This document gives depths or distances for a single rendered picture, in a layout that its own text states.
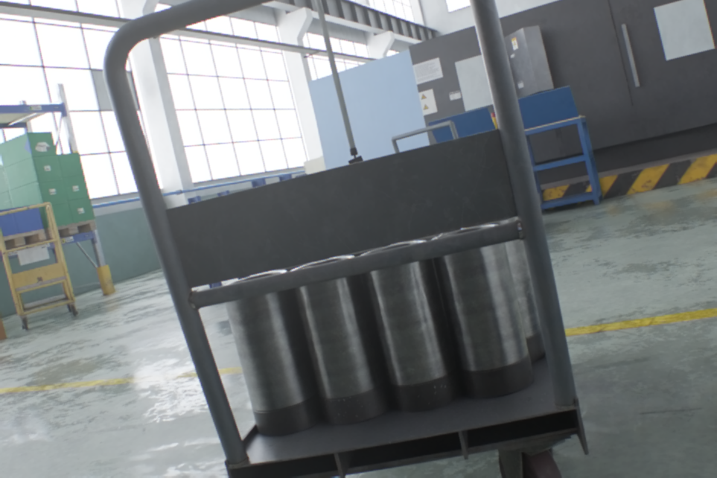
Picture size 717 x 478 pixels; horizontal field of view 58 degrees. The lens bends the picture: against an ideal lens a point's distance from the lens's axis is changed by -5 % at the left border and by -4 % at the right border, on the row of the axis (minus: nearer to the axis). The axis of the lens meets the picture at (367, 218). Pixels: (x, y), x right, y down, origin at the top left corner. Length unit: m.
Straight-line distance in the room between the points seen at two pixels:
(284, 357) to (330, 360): 0.09
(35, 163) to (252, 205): 8.35
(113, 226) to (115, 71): 11.58
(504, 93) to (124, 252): 11.90
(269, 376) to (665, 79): 6.38
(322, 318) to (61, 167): 8.52
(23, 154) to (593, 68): 6.92
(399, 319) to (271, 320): 0.22
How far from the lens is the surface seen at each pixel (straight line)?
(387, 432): 1.12
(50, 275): 7.67
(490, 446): 1.14
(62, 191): 9.47
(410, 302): 1.13
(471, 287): 1.12
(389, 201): 0.97
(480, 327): 1.14
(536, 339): 1.31
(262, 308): 1.18
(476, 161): 0.96
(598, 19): 7.38
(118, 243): 12.60
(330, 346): 1.17
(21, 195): 9.54
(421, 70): 7.74
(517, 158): 0.94
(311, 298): 1.16
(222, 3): 0.98
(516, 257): 1.28
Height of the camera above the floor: 0.65
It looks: 3 degrees down
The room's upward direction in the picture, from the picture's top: 13 degrees counter-clockwise
